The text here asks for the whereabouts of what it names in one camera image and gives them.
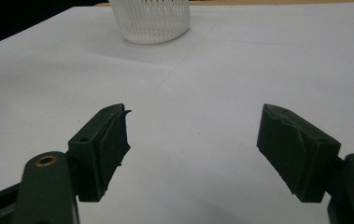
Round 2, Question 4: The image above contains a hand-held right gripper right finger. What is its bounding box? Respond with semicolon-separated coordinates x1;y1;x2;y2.
256;103;343;203

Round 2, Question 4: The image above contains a white slatted plastic basket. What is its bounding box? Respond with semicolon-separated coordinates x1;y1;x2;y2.
108;0;191;46

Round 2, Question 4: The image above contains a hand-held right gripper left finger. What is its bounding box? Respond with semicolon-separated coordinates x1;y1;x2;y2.
67;103;133;203

